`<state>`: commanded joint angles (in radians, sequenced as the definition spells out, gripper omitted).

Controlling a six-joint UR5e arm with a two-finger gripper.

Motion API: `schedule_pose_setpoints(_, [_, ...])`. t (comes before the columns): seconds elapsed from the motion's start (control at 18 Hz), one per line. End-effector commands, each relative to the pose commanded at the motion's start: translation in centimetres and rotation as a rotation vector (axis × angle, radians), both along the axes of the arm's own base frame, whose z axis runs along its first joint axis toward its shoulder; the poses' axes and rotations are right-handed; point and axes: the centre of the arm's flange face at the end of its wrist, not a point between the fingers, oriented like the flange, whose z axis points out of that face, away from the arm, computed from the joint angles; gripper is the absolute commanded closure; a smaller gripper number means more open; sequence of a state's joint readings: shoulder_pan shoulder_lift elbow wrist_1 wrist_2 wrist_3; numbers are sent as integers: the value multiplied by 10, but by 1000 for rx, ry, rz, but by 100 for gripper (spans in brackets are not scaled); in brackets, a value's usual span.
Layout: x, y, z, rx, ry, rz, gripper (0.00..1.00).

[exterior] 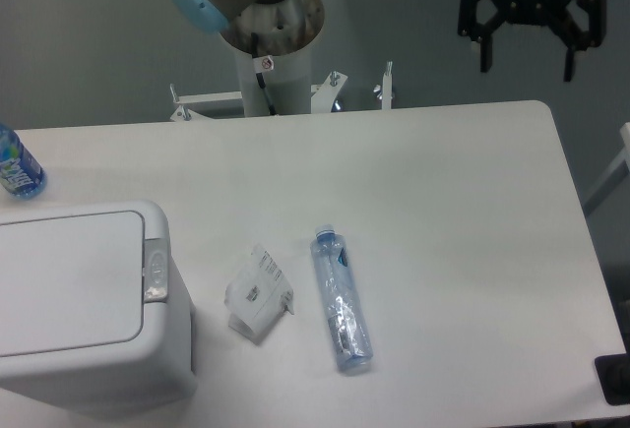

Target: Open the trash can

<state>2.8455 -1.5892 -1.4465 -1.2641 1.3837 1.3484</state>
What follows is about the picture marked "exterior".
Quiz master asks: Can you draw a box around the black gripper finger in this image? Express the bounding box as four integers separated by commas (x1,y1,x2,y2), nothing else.
457,0,511,72
550,0,607,83

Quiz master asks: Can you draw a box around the grey trash can push button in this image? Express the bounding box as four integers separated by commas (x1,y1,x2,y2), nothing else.
143,238,170,303

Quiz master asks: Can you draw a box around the white trash can lid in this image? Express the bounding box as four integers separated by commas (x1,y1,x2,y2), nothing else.
1,212,144,356

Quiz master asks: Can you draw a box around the white trash can body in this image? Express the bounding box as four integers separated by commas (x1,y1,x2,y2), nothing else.
1,200,197,416

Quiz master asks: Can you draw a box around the clear empty plastic bottle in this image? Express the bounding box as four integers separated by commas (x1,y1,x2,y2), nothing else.
310,224,373,376

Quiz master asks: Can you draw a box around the crumpled white plastic package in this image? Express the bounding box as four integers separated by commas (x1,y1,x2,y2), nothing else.
224,244,294,344

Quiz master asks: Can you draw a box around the blue labelled water bottle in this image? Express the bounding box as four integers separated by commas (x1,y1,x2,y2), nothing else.
1,124,47,200

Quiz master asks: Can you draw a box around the white frame at right edge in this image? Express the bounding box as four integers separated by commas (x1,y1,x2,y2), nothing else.
582,122,629,216

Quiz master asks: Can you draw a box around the white metal base frame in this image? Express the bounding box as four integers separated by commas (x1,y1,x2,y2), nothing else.
169,61,396,122

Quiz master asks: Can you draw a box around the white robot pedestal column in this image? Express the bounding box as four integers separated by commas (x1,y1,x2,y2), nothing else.
219,0,326,117

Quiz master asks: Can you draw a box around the black cable on pedestal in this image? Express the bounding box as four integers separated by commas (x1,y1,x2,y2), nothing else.
249,31,278,117

